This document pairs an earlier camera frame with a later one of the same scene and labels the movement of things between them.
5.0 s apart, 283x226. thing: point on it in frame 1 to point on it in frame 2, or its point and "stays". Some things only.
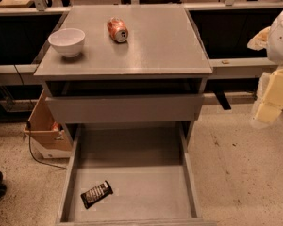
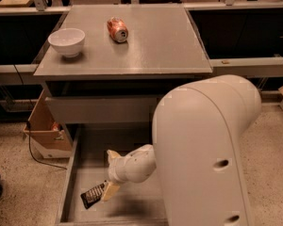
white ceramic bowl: x=68 y=40 stays
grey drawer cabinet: x=124 y=65 stays
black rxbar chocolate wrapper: x=97 y=194 stays
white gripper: x=281 y=40 to x=115 y=169
